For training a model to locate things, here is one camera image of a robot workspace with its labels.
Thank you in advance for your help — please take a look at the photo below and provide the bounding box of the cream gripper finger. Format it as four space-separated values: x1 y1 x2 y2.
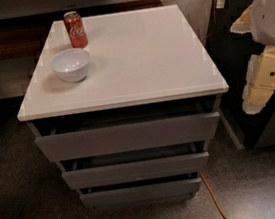
230 6 255 34
242 45 275 115

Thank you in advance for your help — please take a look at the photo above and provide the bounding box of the grey top drawer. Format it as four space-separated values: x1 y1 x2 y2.
36 104 219 162

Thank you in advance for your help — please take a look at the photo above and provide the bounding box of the grey drawer cabinet white top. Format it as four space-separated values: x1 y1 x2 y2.
5 0 243 219

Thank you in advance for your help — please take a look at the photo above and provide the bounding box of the red coca-cola can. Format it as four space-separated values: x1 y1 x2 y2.
63 11 88 48

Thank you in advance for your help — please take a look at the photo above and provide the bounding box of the grey middle drawer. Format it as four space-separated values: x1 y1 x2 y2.
61 143 209 190

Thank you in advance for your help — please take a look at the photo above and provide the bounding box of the black cabinet on right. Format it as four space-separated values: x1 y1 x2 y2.
206 0 275 149

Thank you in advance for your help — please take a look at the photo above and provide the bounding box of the white bowl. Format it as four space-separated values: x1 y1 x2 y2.
50 48 91 83

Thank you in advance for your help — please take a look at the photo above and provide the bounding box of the dark wooden bench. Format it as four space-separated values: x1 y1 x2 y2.
0 0 169 62

